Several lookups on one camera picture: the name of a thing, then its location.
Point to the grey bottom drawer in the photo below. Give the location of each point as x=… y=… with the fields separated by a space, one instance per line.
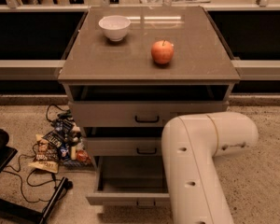
x=130 y=181

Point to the grey drawer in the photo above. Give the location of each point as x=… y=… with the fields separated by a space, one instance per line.
x=136 y=114
x=124 y=146
x=130 y=181

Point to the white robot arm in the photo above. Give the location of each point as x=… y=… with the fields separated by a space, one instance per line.
x=188 y=145

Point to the grey drawer cabinet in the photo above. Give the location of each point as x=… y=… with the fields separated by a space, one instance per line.
x=98 y=69

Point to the grey middle drawer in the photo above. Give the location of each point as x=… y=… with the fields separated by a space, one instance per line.
x=124 y=146

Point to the grey top drawer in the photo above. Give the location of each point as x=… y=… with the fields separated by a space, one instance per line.
x=136 y=114

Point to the red apple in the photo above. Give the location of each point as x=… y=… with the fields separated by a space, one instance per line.
x=162 y=52

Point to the white ceramic bowl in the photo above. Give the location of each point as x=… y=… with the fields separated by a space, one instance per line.
x=115 y=27

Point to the pile of snack packages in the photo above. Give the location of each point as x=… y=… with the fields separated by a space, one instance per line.
x=63 y=145

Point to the black stand base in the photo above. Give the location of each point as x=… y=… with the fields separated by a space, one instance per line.
x=11 y=187

